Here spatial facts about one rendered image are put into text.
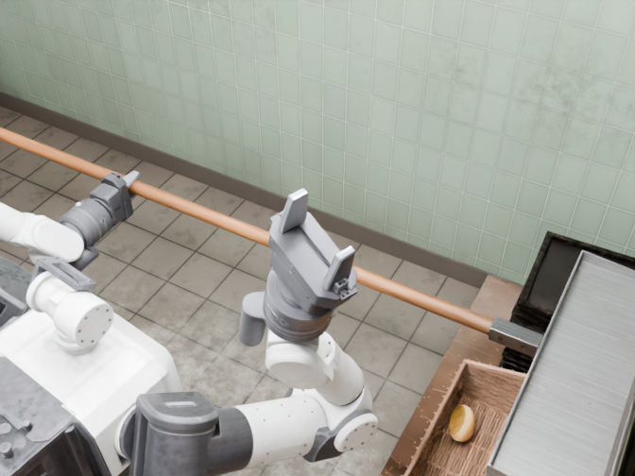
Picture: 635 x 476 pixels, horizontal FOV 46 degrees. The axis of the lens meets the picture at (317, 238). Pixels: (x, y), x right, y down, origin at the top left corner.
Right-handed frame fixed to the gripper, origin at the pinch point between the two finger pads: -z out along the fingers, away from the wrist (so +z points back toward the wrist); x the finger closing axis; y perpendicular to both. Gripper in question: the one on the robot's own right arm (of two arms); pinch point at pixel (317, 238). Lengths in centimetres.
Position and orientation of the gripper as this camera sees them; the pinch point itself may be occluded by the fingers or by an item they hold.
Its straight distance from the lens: 79.2
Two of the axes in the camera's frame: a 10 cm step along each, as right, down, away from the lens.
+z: -1.5, 5.2, 8.4
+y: 8.0, -4.4, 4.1
